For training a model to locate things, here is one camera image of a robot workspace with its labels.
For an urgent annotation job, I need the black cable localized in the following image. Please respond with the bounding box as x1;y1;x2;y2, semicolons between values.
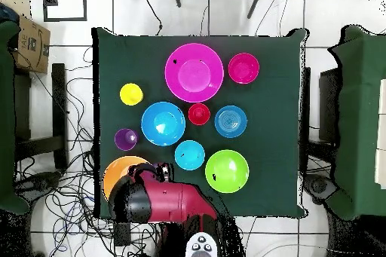
141;0;164;36

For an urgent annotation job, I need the ribbed blue bowl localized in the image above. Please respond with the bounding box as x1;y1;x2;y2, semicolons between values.
214;105;248;139

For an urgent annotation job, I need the large blue bowl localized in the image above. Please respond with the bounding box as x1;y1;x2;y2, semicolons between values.
140;101;186;147

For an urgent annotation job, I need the purple cup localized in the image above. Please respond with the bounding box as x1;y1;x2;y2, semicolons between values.
114;127;139;151

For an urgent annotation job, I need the large orange bowl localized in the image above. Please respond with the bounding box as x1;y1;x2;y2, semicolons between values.
102;155;150;200

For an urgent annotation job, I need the green bowl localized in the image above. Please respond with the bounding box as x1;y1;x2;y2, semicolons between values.
204;149;250;194

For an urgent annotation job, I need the black power adapter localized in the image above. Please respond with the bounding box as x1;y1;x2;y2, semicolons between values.
113;222;131;246

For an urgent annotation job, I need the large pink bowl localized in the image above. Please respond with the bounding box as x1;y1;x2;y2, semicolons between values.
164;42;225;103

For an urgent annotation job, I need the red cup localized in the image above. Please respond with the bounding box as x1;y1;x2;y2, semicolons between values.
188;102;211;126

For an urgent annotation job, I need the dark green tablecloth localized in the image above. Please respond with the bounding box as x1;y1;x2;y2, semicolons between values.
91;26;310;219

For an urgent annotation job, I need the yellow cup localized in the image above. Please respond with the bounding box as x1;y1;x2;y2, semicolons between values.
119;82;144;106

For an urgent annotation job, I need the green clothed side table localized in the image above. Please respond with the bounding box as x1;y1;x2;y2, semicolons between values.
326;24;386;222
0;20;31;216

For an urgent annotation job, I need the small crimson bowl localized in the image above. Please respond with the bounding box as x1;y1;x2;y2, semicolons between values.
228;52;260;85

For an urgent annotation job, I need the cardboard box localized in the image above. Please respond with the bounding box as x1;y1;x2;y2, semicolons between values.
11;14;51;75

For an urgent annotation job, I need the black pedestal leg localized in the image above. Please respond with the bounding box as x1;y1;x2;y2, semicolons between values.
14;171;63;197
302;173;337;202

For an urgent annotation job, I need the small light blue bowl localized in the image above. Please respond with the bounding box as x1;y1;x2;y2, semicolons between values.
174;139;206;171

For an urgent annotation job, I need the tangle of cables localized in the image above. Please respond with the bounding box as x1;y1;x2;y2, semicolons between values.
14;47;158;257

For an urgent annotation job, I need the black chair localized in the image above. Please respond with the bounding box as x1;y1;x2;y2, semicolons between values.
318;68;343;143

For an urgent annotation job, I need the black stool frame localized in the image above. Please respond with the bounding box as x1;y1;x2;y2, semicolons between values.
13;63;69;170

